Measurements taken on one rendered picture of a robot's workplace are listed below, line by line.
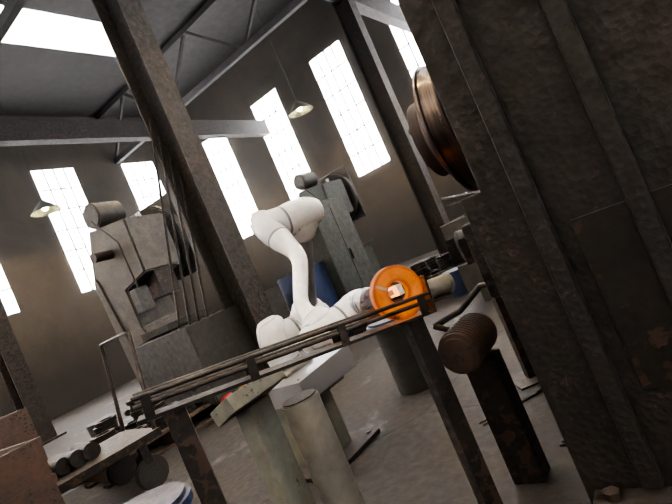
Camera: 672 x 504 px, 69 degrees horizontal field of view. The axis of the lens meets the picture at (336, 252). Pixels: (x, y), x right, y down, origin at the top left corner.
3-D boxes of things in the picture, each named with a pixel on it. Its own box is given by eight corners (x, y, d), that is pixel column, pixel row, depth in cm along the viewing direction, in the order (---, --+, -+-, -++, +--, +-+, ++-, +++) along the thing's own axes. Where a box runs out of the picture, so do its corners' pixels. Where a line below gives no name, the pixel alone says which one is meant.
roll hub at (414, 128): (468, 167, 183) (438, 99, 183) (442, 174, 160) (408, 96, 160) (454, 173, 186) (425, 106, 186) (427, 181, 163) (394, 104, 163)
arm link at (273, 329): (264, 369, 235) (244, 328, 235) (295, 350, 245) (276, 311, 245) (277, 368, 222) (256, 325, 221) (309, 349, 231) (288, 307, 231)
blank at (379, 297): (419, 325, 136) (414, 325, 139) (427, 271, 139) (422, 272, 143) (368, 314, 132) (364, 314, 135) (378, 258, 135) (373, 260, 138)
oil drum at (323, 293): (366, 327, 547) (334, 254, 547) (338, 347, 498) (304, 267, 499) (326, 339, 581) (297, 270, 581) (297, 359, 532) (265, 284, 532)
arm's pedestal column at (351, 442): (272, 484, 229) (246, 423, 229) (322, 438, 261) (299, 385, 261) (333, 482, 204) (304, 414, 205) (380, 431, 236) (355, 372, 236)
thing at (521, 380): (540, 360, 239) (481, 225, 240) (565, 372, 213) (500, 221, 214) (502, 376, 239) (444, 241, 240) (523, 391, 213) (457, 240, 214)
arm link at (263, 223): (266, 229, 188) (294, 217, 195) (241, 209, 199) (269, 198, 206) (268, 256, 196) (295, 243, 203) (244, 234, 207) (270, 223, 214)
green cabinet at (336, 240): (331, 342, 546) (279, 219, 547) (361, 321, 603) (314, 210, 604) (365, 332, 518) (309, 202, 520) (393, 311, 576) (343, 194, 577)
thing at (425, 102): (510, 177, 185) (460, 63, 185) (474, 191, 146) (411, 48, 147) (494, 184, 189) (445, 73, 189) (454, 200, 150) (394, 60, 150)
